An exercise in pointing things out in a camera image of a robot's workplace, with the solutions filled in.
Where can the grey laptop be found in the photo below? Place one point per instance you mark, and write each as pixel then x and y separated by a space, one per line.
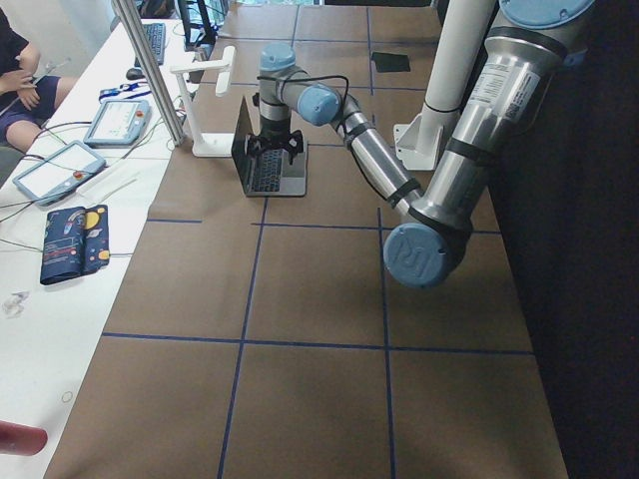
pixel 270 174

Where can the seated person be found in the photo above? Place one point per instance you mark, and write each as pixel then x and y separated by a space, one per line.
pixel 25 105

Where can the aluminium frame post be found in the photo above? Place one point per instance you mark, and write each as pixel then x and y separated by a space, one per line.
pixel 129 17

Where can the teach pendant tablet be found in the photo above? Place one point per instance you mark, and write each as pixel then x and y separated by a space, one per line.
pixel 118 123
pixel 60 174

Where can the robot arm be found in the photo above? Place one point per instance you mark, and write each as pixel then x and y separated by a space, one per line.
pixel 492 62

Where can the near teach pendant tablet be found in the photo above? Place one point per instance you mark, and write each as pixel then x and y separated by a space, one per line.
pixel 60 174

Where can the black desk mouse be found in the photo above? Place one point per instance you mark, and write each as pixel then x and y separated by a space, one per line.
pixel 135 74

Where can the red cylinder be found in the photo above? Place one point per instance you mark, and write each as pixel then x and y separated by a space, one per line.
pixel 21 440

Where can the black mouse pad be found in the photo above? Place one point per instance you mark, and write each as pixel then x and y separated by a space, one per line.
pixel 385 62

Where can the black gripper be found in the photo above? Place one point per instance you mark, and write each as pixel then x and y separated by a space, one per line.
pixel 274 131

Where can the far teach pendant tablet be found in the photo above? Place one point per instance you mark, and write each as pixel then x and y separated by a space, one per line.
pixel 118 123

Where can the white mounting pillar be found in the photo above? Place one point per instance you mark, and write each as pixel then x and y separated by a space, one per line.
pixel 420 144

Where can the black keyboard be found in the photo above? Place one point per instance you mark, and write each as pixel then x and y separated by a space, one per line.
pixel 156 36

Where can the dark blue patterned pouch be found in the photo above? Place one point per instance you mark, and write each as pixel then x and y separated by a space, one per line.
pixel 76 243

